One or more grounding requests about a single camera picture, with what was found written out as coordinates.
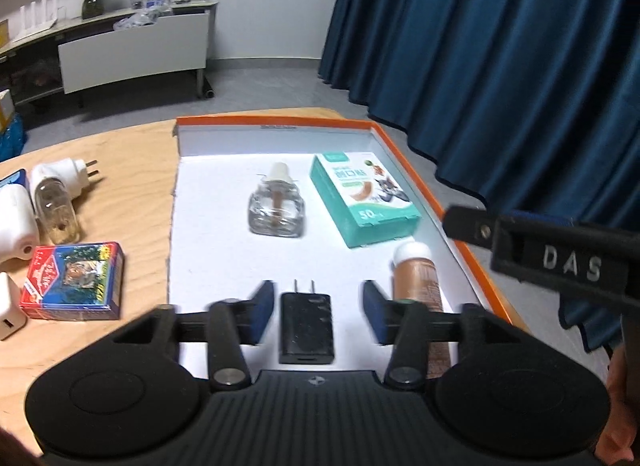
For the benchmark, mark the white router with antennas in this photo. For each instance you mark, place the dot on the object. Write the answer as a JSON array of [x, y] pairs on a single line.
[[35, 20]]

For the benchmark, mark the small white charger plug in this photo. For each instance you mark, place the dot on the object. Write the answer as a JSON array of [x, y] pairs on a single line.
[[9, 306]]

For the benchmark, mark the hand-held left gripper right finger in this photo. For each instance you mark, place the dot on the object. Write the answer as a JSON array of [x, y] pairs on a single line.
[[374, 313]]

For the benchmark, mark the blue plastic pack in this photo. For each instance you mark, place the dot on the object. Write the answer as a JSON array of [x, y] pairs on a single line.
[[12, 140]]

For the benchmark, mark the person's right hand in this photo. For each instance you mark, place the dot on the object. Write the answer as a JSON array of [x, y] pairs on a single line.
[[625, 406]]

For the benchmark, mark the clear glass refill bottle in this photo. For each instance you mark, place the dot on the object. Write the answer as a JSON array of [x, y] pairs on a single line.
[[277, 206]]

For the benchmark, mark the red blue playing card box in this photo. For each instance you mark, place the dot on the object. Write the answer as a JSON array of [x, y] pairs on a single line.
[[75, 281]]

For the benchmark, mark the orange white cardboard box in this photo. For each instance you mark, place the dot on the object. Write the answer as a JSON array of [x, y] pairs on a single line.
[[320, 256]]

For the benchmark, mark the clear plastic bags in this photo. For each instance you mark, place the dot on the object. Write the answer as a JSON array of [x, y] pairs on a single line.
[[135, 20]]

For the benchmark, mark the green white bandage box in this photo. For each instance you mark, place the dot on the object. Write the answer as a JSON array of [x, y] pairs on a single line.
[[365, 196]]

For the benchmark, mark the white media console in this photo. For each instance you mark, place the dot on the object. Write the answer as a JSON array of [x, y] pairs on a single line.
[[130, 53]]

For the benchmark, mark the white plug-in mosquito repeller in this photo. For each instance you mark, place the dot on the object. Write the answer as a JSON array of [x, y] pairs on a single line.
[[20, 216]]

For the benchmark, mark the rose gold cosmetic tube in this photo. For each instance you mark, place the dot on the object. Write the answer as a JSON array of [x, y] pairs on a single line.
[[417, 276]]

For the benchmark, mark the blue curtain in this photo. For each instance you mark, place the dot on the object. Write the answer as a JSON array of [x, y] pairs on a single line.
[[475, 70]]

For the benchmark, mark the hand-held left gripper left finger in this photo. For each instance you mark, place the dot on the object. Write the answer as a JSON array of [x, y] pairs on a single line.
[[264, 313]]

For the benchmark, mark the black charger plug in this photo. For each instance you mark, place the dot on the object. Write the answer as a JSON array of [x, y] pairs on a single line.
[[306, 326]]

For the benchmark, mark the yellow white carton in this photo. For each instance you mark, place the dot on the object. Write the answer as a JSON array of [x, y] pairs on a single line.
[[6, 110]]

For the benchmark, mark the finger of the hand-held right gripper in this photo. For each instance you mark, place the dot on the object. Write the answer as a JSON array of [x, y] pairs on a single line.
[[470, 226]]

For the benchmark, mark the blue tin box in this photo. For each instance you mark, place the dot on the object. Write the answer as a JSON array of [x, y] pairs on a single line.
[[11, 179]]

